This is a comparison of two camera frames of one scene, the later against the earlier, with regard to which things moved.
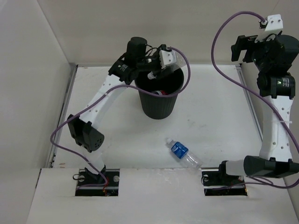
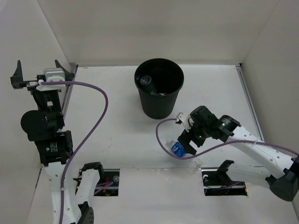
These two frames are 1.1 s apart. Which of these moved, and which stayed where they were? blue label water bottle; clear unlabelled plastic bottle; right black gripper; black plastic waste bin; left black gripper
Moved: right black gripper; left black gripper; clear unlabelled plastic bottle
Stayed: black plastic waste bin; blue label water bottle
